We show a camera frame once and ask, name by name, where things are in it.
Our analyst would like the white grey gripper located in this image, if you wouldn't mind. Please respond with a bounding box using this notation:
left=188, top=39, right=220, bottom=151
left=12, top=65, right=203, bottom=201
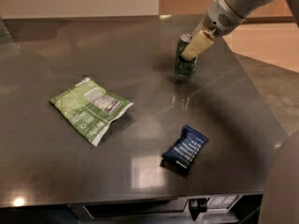
left=181, top=0, right=246, bottom=61

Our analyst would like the green soda can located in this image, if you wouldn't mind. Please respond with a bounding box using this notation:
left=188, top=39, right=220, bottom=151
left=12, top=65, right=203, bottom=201
left=175, top=34, right=197, bottom=77

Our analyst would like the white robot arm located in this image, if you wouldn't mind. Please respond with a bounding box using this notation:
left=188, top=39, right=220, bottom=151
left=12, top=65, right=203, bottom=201
left=181, top=0, right=299, bottom=224

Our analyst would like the blue snack bag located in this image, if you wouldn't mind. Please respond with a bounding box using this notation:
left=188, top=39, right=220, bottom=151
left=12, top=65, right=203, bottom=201
left=162, top=125, right=208, bottom=172

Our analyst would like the green jalapeno chip bag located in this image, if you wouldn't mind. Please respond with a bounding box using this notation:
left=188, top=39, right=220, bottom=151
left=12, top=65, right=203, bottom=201
left=50, top=77, right=133, bottom=147

